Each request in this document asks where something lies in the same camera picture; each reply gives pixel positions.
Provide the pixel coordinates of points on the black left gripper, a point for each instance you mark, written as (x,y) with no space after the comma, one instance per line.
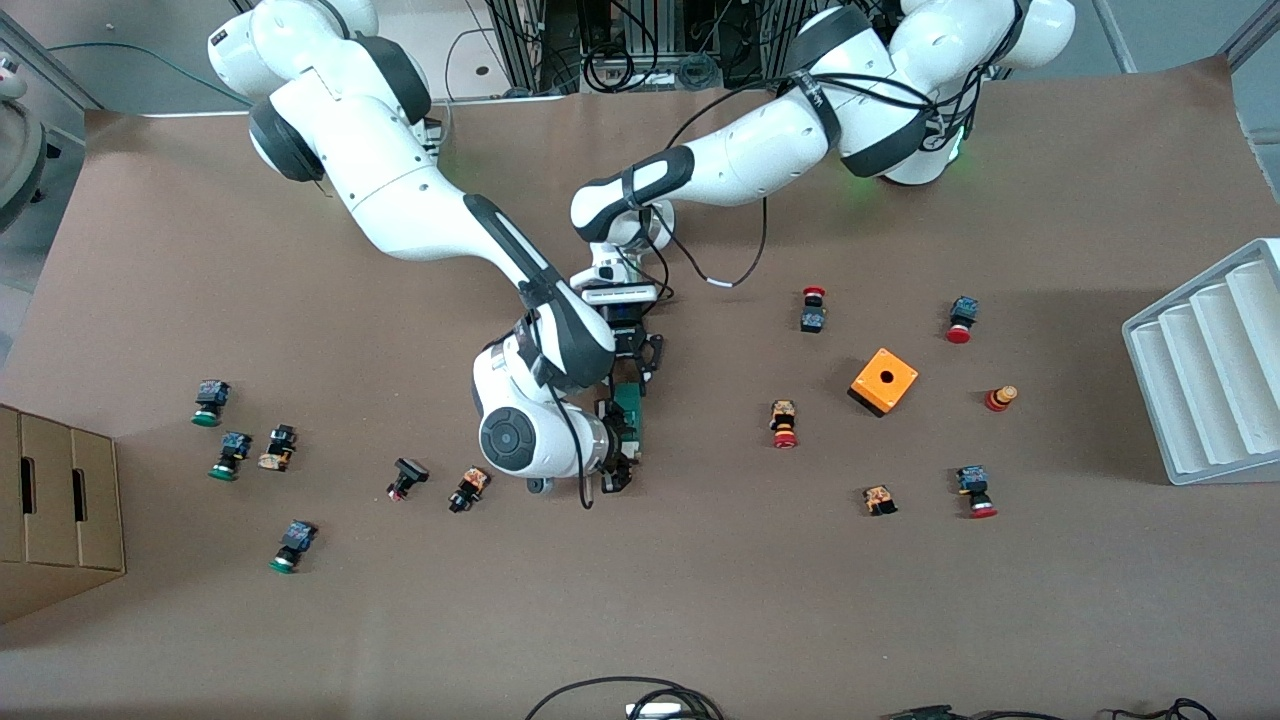
(628,341)

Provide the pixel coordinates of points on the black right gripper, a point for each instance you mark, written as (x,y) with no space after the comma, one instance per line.
(612,432)

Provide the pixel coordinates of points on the green load switch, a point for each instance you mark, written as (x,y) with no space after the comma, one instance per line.
(640,425)

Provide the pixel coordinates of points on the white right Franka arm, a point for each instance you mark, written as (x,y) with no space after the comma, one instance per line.
(400,190)

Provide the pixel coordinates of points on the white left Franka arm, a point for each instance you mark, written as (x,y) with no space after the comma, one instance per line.
(760,150)

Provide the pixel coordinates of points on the red push button orange block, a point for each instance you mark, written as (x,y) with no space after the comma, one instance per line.
(784,424)

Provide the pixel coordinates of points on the black push button orange block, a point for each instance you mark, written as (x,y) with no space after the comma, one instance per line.
(468,488)
(278,447)

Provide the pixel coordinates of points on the red push button black block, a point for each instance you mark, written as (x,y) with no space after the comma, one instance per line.
(813,312)

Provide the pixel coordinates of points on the black square push button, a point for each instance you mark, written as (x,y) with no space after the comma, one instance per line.
(406,478)

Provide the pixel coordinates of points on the orange black contact block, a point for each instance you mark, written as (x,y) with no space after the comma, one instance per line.
(879,499)

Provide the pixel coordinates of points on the white plug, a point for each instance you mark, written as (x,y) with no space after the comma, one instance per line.
(655,711)

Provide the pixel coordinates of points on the red push button blue block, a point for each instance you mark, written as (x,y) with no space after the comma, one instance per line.
(961,320)
(976,491)

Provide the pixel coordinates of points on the green push button blue block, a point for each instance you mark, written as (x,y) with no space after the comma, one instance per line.
(210,402)
(231,455)
(293,546)

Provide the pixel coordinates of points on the red yellow button head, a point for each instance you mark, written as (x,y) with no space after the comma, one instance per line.
(1000,398)

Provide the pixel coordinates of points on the white platform board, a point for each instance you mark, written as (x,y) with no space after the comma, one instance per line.
(475,50)

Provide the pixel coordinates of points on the white ribbed plastic tray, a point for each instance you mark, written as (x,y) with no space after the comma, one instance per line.
(1200,380)

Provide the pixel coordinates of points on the brown cardboard box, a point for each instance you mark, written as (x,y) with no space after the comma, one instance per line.
(60,500)

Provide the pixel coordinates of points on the grey round machine housing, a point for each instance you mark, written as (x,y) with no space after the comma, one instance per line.
(15,150)

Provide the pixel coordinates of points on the orange button enclosure box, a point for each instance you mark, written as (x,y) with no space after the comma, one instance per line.
(883,381)

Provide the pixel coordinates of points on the aluminium frame bar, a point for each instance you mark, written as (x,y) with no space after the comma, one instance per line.
(1112,35)
(50,62)
(1250,30)

